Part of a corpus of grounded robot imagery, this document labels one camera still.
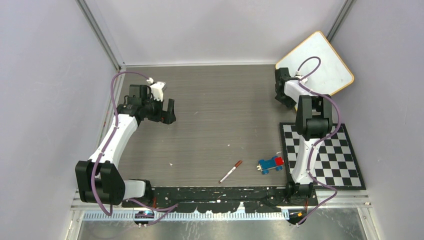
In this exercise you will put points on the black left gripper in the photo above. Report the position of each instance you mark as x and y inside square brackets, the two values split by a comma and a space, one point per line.
[168, 117]

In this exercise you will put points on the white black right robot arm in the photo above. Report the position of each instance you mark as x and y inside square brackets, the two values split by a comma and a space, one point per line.
[312, 123]

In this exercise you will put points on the brown whiteboard marker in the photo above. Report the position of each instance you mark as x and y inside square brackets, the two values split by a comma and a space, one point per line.
[230, 172]

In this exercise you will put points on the blue red toy car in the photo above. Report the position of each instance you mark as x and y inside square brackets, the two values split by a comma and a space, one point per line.
[264, 166]

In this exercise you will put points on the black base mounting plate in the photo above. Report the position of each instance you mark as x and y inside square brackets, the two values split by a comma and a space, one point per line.
[254, 199]

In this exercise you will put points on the black white checkerboard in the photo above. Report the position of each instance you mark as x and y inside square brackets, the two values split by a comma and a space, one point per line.
[336, 164]

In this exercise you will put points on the yellow framed whiteboard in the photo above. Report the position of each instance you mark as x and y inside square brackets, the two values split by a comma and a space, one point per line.
[312, 67]

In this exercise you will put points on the aluminium front frame rail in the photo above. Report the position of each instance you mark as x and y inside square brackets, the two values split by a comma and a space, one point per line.
[142, 215]

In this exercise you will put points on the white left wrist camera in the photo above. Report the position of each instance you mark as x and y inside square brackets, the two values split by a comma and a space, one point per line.
[157, 89]

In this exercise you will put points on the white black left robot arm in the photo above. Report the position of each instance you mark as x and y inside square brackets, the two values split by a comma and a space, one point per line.
[99, 174]

